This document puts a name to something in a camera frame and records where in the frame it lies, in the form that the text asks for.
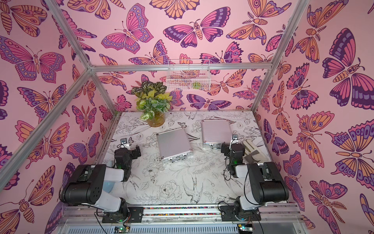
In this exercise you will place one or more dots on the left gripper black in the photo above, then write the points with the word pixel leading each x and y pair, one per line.
pixel 135 155

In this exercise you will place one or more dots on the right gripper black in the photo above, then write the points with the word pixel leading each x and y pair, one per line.
pixel 227 147

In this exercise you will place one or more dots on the silver poker case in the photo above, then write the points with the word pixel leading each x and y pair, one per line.
pixel 174 145
pixel 215 133

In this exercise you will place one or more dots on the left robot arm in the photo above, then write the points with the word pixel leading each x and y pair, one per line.
pixel 86 186

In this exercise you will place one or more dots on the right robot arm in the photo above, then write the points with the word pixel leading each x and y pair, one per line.
pixel 263 183

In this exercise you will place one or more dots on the potted green plant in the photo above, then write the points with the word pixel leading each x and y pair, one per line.
pixel 153 102

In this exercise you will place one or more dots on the green ball in basket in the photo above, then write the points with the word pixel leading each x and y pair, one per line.
pixel 197 86

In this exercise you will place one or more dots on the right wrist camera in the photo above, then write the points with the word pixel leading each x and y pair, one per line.
pixel 234 139

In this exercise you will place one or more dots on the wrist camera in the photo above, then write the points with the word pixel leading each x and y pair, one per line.
pixel 234 139
pixel 124 143

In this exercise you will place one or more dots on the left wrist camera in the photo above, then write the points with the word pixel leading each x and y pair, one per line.
pixel 124 143

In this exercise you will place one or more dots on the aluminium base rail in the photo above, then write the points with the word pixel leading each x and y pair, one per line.
pixel 274 218

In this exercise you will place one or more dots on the white wire basket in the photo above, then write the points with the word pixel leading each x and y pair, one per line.
pixel 181 74

